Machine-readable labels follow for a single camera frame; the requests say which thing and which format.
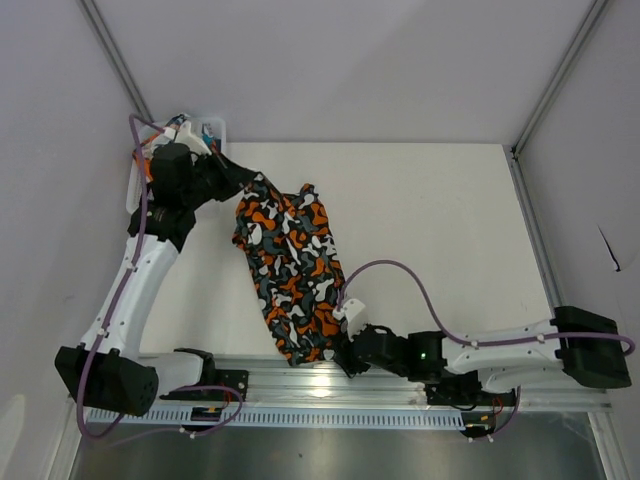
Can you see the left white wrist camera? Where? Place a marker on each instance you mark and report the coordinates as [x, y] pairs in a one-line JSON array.
[[189, 133]]

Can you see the aluminium mounting rail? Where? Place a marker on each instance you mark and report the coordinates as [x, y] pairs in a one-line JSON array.
[[273, 383]]

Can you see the white slotted cable duct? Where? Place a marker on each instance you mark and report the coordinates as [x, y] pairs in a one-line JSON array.
[[251, 416]]

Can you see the orange black camo shorts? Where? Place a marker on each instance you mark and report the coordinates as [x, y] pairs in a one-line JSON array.
[[294, 265]]

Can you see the aluminium frame post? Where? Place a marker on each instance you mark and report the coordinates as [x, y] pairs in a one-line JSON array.
[[113, 54], [571, 55]]

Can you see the right aluminium frame post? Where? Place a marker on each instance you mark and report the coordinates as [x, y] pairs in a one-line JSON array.
[[571, 55]]

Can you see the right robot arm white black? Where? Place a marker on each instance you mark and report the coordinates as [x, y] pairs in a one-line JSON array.
[[575, 344]]

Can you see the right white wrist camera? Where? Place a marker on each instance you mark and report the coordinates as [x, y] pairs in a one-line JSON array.
[[352, 316]]

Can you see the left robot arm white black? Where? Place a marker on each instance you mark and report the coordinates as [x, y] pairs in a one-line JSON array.
[[105, 369]]

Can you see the blue orange patterned shorts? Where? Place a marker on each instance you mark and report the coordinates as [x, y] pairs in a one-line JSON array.
[[202, 135]]

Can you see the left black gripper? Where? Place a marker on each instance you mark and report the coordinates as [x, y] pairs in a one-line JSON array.
[[220, 175]]

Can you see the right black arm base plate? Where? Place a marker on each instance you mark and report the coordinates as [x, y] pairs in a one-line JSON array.
[[465, 393]]

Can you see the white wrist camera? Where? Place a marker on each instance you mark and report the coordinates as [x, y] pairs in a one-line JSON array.
[[352, 316], [189, 133]]

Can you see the left aluminium frame post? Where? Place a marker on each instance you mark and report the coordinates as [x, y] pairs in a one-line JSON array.
[[113, 54]]

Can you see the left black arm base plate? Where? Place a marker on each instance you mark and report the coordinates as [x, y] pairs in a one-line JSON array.
[[208, 390]]

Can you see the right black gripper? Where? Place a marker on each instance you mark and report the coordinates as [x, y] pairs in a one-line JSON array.
[[358, 347]]

